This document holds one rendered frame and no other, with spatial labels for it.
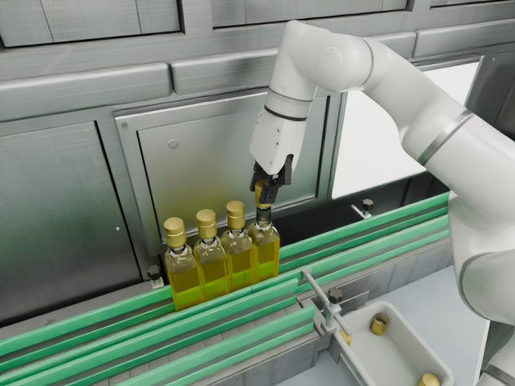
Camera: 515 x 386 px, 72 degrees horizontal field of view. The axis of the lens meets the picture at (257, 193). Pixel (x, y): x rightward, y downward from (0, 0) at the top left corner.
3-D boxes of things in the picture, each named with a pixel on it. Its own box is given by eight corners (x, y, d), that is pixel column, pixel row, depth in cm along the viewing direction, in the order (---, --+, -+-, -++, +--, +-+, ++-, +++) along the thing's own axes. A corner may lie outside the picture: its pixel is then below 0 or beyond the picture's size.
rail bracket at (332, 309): (308, 289, 85) (313, 253, 77) (350, 351, 72) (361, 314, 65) (296, 294, 84) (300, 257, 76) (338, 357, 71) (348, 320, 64)
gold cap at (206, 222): (214, 224, 68) (212, 206, 66) (219, 236, 66) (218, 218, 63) (196, 228, 67) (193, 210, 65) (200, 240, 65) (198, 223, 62)
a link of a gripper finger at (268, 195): (266, 170, 62) (257, 202, 65) (273, 180, 60) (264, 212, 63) (281, 171, 64) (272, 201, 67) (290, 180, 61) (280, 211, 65)
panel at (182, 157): (437, 164, 112) (476, 52, 92) (444, 168, 110) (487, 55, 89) (147, 249, 82) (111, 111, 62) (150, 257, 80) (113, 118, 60)
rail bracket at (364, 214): (353, 225, 104) (361, 188, 96) (368, 240, 99) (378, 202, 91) (342, 229, 103) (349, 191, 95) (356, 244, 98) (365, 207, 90)
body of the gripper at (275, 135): (255, 91, 60) (241, 150, 66) (282, 114, 53) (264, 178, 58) (293, 96, 64) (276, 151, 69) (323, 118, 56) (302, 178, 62)
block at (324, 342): (309, 313, 87) (312, 295, 83) (331, 346, 81) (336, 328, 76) (296, 318, 86) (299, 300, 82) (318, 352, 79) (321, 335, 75)
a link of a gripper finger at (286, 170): (281, 135, 59) (267, 152, 64) (293, 176, 56) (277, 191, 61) (287, 135, 60) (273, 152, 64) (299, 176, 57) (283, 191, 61)
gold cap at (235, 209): (241, 215, 71) (240, 197, 68) (248, 226, 68) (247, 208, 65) (224, 220, 69) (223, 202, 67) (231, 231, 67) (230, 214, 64)
